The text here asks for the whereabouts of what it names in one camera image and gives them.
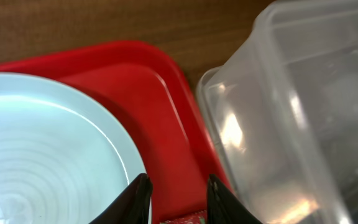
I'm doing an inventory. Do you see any red snack wrapper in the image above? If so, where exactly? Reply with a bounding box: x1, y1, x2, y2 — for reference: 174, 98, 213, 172
160, 210, 207, 224

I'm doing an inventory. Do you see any light blue plate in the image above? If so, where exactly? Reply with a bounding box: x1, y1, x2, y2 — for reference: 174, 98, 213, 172
0, 72, 145, 223

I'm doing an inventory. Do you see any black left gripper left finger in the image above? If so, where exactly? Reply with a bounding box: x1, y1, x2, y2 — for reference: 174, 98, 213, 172
89, 173, 153, 224

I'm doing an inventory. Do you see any red plastic tray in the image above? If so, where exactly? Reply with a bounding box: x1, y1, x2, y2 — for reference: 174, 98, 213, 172
0, 40, 226, 223

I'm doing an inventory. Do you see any clear plastic bin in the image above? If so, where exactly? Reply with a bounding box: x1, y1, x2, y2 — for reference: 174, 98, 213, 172
196, 1, 358, 223

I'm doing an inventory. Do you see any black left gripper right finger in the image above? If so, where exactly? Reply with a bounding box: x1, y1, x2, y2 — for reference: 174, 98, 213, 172
207, 174, 262, 224

